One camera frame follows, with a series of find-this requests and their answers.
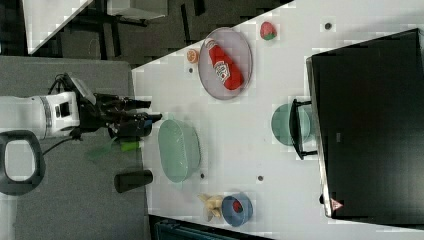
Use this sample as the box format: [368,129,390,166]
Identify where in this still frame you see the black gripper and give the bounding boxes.
[77,93,162,138]

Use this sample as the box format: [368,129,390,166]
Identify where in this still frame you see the green plastic strainer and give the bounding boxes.
[158,119,201,183]

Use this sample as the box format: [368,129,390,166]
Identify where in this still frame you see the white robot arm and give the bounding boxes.
[1,92,162,196]

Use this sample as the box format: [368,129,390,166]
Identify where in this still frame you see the green plastic spatula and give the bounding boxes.
[86,137,140,159]

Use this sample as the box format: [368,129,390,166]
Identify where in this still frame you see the black cylinder cup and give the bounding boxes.
[114,170,153,193]

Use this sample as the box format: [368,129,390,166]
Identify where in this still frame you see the orange slice toy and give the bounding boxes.
[186,49,199,64]

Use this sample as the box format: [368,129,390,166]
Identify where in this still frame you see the red ketchup bottle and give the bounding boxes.
[205,38,244,91]

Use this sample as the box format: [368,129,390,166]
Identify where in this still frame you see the grey round plate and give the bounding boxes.
[198,28,253,100]

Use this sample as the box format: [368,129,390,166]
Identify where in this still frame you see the peeled banana toy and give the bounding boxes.
[198,194,223,222]

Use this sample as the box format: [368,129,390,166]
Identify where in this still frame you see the small red fruit toy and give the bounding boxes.
[232,200,243,213]

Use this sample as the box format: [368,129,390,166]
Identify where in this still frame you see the blue bowl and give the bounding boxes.
[222,193,253,227]

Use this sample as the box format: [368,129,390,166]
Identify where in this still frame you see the green plastic cup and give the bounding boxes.
[271,104,312,146]

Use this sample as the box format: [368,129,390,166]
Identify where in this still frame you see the red strawberry toy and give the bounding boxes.
[260,21,277,41]

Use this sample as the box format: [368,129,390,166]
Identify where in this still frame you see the black toaster oven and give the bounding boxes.
[305,29,424,228]

